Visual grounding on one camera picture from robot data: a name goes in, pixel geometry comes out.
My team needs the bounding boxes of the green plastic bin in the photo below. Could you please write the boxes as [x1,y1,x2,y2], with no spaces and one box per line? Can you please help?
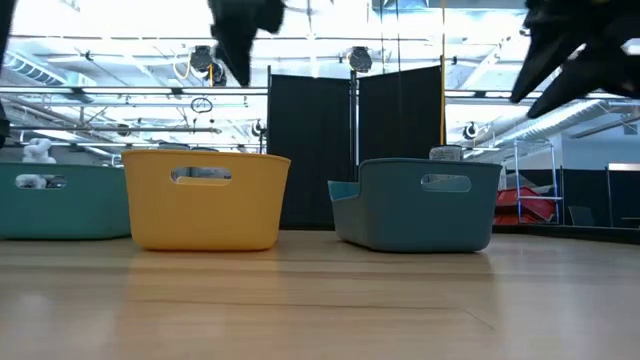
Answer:
[0,160,132,241]

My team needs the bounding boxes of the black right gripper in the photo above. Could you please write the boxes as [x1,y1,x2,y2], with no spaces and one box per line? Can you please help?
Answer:
[509,0,640,119]

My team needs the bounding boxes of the yellow plastic bin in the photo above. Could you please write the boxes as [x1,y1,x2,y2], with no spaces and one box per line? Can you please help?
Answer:
[121,148,292,252]

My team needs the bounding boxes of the black hanging ring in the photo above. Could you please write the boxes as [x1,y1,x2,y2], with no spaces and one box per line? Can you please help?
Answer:
[189,96,215,115]

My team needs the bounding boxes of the white robot figure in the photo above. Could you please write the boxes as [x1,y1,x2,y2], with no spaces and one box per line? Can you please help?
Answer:
[14,137,59,190]

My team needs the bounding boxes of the red storage bins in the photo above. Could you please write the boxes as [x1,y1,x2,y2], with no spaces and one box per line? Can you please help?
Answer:
[494,185,557,226]

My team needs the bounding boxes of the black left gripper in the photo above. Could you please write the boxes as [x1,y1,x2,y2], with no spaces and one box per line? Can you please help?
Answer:
[207,0,286,87]

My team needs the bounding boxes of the dark blue plastic bin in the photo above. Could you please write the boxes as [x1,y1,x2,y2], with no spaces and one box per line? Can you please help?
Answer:
[327,157,504,254]

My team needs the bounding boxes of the black folding partition screen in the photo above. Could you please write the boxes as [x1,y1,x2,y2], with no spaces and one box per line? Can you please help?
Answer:
[266,64,445,231]

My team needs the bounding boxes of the silver ventilation duct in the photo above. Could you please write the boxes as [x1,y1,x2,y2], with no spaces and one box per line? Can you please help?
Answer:
[492,98,619,147]

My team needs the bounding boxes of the yellow cable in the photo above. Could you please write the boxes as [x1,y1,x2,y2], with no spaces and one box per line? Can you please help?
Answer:
[439,0,448,146]

